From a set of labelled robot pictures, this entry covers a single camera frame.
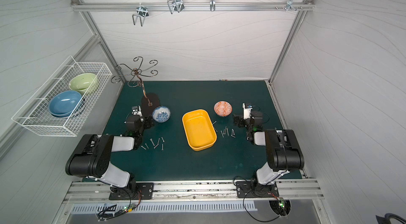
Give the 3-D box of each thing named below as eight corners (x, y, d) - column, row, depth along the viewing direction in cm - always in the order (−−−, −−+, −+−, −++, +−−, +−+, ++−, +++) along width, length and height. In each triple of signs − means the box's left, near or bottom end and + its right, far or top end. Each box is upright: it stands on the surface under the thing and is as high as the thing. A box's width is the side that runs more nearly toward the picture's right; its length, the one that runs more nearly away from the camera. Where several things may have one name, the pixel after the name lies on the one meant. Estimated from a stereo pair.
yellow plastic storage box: (190, 155, 86) (189, 151, 82) (181, 119, 101) (180, 114, 96) (219, 145, 90) (220, 141, 85) (207, 112, 104) (207, 107, 100)
